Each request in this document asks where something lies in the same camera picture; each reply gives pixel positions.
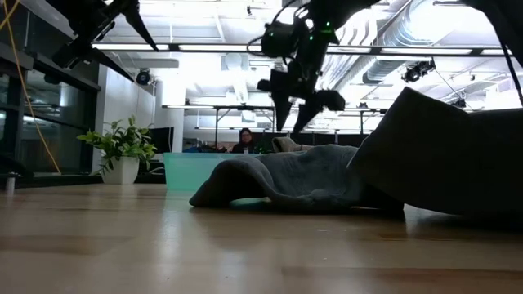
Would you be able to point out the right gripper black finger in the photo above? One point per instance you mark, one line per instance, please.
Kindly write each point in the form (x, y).
(282, 110)
(307, 114)

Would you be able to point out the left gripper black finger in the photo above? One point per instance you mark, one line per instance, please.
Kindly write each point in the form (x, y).
(137, 22)
(108, 61)

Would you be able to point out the tan fabric cap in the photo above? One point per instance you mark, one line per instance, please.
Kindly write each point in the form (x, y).
(288, 145)

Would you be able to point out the grey denim cap with brim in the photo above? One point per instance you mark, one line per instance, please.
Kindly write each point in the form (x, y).
(441, 155)

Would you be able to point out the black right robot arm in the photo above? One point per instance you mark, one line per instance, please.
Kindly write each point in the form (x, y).
(327, 12)

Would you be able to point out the person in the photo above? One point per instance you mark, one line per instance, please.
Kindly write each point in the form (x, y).
(245, 143)

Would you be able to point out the black screen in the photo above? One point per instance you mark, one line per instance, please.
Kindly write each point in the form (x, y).
(162, 141)

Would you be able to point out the small green potted plant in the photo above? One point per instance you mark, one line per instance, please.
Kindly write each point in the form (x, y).
(120, 169)

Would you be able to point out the translucent green plastic tray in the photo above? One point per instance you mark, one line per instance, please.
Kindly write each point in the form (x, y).
(184, 171)

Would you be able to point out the large black ceiling fixture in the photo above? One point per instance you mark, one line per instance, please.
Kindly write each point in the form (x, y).
(417, 70)

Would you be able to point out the small black ceiling fixture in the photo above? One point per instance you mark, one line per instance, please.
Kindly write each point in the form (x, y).
(458, 103)

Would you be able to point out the silver metal standoff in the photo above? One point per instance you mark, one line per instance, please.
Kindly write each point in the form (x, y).
(10, 183)

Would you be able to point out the black beam with light strips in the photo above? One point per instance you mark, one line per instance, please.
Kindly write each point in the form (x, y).
(476, 52)

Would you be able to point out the round black ceiling camera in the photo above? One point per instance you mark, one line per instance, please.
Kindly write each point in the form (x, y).
(143, 77)

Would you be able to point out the black aluminium rig frame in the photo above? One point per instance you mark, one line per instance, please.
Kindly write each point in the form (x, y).
(53, 180)

